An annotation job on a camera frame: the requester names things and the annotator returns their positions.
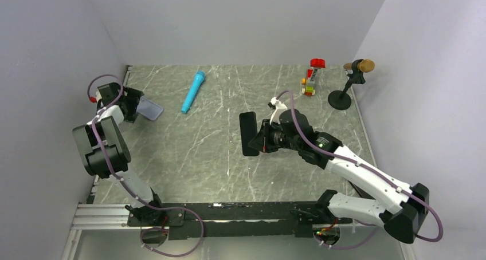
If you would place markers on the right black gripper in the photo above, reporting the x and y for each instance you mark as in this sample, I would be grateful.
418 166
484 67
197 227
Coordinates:
262 141

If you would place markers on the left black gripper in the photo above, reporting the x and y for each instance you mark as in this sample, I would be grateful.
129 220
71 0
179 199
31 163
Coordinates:
133 97

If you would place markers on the black smartphone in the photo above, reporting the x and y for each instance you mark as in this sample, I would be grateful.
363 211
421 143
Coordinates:
248 131

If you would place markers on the lilac phone case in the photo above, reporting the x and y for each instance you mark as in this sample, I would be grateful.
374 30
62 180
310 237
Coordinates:
149 109

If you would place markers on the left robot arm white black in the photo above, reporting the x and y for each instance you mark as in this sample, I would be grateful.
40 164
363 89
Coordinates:
104 152

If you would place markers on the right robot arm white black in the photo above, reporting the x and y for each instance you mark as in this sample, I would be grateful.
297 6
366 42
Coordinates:
396 206

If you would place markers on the colourful toy brick stack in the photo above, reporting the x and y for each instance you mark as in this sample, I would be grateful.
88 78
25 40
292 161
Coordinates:
309 81

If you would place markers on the blue toy microphone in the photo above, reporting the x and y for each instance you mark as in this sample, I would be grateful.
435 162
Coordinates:
199 78

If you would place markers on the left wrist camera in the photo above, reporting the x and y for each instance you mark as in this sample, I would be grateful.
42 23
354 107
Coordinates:
103 94

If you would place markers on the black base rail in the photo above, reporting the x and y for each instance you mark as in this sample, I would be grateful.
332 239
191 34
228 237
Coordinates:
240 219

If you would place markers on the aluminium frame rail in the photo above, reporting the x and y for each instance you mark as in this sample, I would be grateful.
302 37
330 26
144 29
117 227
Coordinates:
100 217

